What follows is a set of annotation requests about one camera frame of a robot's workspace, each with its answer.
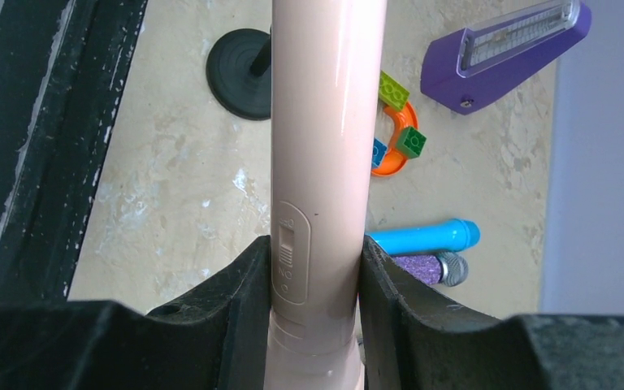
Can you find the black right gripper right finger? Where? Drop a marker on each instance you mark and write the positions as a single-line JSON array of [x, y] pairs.
[[415, 337]]

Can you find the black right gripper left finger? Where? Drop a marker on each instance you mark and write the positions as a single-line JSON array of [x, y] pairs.
[[214, 336]]

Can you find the black mic stand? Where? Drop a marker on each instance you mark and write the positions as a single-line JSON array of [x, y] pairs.
[[238, 72]]

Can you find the pink microphone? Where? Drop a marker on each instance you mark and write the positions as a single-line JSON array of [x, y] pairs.
[[325, 65]]

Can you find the purple glitter microphone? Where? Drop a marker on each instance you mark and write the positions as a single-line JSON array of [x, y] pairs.
[[447, 268]]

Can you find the blue microphone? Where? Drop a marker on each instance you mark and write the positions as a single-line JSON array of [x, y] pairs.
[[454, 235]]

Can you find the orange curved track piece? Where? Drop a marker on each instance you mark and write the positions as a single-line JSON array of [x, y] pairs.
[[389, 159]]

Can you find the blue toy brick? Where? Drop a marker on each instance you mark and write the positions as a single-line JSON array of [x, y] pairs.
[[378, 153]]

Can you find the green toy brick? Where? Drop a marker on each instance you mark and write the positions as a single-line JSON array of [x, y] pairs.
[[410, 142]]

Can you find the lime long toy brick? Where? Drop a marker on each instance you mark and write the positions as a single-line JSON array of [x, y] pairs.
[[392, 93]]

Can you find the purple metronome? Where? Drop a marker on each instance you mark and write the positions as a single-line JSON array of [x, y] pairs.
[[475, 66]]

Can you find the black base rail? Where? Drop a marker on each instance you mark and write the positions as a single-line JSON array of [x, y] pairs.
[[63, 70]]

